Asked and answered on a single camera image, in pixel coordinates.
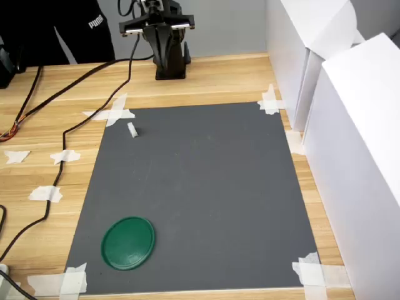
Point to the small white plastic terminal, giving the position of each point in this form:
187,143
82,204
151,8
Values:
132,130

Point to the large white partition box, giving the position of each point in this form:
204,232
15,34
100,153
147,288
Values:
356,156

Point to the round green lid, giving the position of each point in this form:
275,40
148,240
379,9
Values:
128,243

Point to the black device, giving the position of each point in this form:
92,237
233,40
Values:
5,68

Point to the person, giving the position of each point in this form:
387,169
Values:
37,28

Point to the dark grey mat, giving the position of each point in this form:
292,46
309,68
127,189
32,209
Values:
200,193

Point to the white plastic object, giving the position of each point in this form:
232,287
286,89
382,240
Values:
3,269

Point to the white masking tape piece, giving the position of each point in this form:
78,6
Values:
116,112
16,156
270,104
45,193
73,279
66,156
294,142
312,276

